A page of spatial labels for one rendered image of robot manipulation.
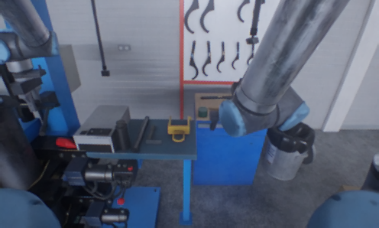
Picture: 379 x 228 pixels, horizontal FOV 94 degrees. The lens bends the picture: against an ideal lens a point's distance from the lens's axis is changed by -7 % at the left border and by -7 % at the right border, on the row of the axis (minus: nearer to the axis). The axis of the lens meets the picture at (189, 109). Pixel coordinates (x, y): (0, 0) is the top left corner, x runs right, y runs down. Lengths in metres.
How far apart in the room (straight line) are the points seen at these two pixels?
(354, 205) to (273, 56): 0.24
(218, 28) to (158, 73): 1.05
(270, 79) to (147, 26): 2.51
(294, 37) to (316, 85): 3.26
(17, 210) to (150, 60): 2.66
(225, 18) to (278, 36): 2.42
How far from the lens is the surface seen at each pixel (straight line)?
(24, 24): 0.73
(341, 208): 0.33
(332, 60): 3.54
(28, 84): 1.05
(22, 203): 0.34
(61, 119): 1.61
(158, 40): 2.79
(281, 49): 0.33
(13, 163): 1.33
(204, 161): 2.16
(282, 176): 2.71
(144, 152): 1.27
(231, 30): 2.77
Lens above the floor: 1.90
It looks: 29 degrees down
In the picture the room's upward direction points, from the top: 1 degrees clockwise
